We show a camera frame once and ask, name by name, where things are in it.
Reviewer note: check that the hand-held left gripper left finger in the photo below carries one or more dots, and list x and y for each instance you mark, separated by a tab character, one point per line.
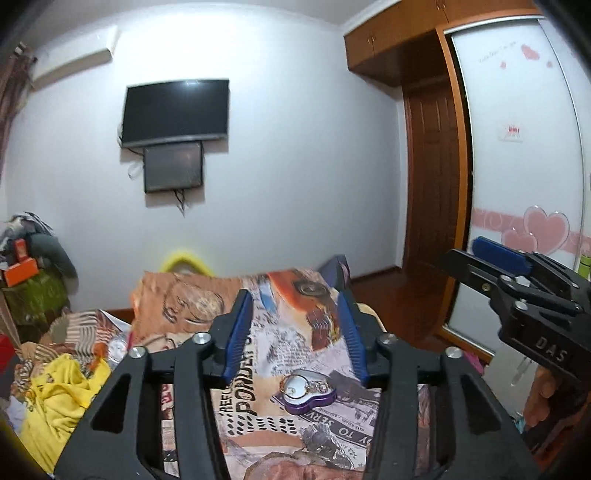
238	332

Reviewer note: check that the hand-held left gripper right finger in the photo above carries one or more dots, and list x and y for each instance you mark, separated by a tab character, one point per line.
353	341

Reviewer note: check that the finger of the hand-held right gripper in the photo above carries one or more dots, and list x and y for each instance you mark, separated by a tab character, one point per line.
501	254
471	272

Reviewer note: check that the purple heart-shaped jewelry box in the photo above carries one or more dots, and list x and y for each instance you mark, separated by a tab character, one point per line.
307	402

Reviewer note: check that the person's right hand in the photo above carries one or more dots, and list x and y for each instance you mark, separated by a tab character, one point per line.
549	397

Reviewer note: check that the printed blanket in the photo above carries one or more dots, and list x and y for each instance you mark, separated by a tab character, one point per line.
286	369

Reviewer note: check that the white heart-print wardrobe door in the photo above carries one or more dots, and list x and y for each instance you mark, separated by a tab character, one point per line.
521	175

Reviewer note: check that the brown wooden door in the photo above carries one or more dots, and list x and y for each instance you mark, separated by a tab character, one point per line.
436	184

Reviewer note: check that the red and white sticker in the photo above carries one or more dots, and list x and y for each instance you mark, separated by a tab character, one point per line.
513	131

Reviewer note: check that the striped brown cloth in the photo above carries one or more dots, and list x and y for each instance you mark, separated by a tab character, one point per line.
78	332

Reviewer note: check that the yellow garment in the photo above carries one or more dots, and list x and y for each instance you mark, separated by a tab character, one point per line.
60	401

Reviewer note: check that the green patterned cloth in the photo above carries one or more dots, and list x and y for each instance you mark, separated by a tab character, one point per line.
37	295

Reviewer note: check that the pile of clothes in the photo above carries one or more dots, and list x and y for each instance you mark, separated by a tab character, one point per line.
46	244

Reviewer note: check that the flat orange box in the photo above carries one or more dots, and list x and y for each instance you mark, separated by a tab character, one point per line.
21	273

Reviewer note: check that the small orange box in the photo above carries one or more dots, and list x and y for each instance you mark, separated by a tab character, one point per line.
21	249

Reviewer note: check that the wooden overhead cabinet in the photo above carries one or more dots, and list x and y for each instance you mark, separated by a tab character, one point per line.
392	41

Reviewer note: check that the white air conditioner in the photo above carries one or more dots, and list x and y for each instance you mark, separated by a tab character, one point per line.
76	57

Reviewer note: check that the striped curtain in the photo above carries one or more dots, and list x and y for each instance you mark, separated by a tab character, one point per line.
14	101

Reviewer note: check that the small black wall monitor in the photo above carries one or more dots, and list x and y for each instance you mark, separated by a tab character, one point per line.
173	167

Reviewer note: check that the black wall television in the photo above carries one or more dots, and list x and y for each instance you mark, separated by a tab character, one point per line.
175	113

